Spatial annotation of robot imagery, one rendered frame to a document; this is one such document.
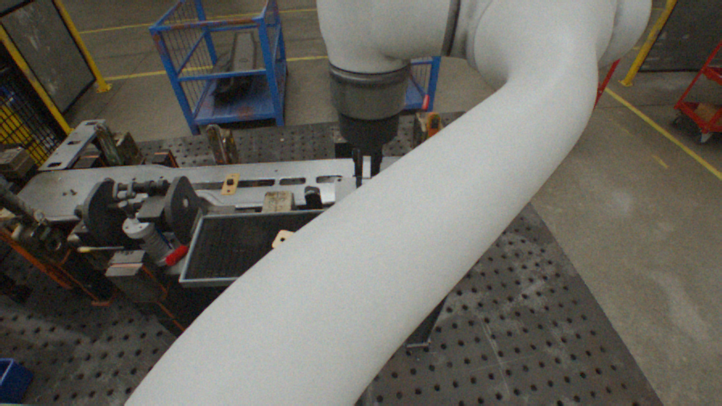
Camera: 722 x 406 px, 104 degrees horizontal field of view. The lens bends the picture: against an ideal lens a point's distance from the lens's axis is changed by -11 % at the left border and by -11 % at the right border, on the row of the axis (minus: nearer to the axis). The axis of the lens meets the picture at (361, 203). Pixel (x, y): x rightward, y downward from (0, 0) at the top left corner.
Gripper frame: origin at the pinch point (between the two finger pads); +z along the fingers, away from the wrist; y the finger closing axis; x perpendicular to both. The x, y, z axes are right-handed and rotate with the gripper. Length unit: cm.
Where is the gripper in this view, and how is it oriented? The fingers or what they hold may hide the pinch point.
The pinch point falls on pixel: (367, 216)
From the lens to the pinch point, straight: 52.9
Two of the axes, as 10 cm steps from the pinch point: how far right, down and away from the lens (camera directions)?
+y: 0.6, -7.2, 6.9
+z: 0.0, 6.9, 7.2
